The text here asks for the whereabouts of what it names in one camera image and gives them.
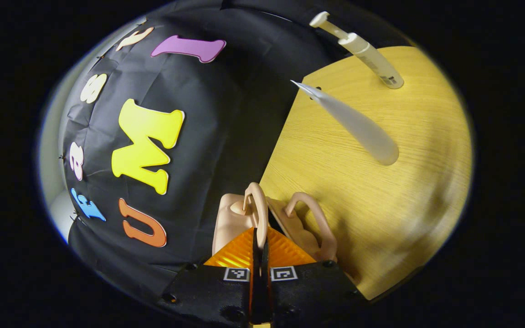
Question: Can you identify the white pump bottle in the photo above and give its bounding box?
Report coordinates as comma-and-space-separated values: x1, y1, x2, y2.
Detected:
309, 11, 405, 90

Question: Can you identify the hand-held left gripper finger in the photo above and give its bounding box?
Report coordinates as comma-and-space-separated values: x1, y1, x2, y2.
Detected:
262, 227, 369, 328
157, 227, 261, 328

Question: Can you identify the small beige suitcase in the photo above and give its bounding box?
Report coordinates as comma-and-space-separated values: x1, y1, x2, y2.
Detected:
211, 182, 356, 283

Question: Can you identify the black backdrop cloth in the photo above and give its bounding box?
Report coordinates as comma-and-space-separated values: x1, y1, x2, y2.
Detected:
57, 0, 409, 315

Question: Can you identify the white squeeze tube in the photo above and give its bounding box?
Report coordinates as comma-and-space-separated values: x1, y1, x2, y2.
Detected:
291, 80, 400, 166

